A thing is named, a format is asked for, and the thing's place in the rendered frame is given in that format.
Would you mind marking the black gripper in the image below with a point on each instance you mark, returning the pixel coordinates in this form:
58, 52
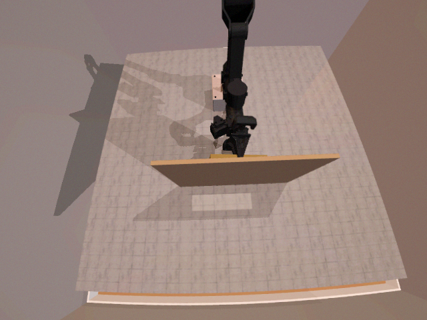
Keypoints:
238, 133

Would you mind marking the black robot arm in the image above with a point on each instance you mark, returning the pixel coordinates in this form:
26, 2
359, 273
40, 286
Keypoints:
236, 14

